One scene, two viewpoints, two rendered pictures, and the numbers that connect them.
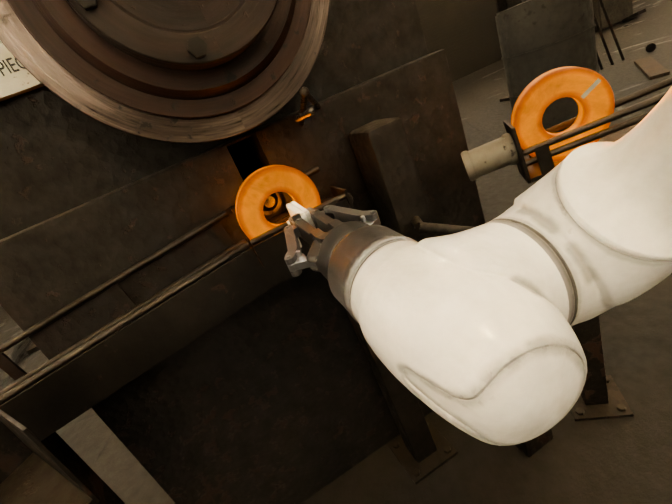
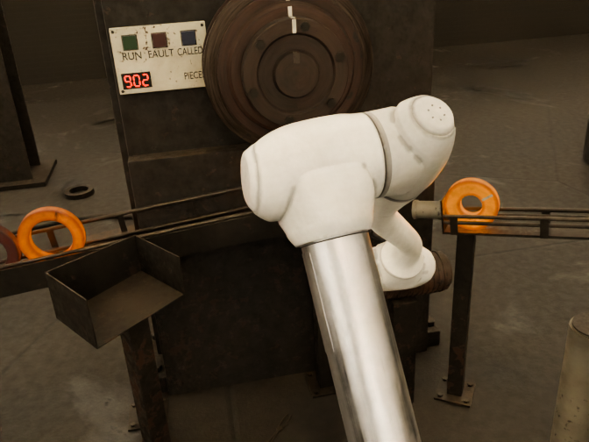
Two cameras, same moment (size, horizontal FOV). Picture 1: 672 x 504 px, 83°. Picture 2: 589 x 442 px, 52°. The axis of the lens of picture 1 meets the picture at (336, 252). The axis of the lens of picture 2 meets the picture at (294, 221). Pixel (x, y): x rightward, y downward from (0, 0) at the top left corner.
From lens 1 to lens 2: 1.16 m
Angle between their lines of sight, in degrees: 5
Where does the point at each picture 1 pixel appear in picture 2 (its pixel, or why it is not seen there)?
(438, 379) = not seen: hidden behind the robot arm
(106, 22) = (257, 103)
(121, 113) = (239, 127)
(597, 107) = (488, 208)
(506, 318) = not seen: hidden behind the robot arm
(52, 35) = (228, 91)
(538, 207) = (377, 250)
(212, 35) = (298, 117)
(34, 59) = (215, 96)
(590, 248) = (381, 267)
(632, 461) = (450, 426)
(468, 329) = not seen: hidden behind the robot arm
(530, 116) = (454, 197)
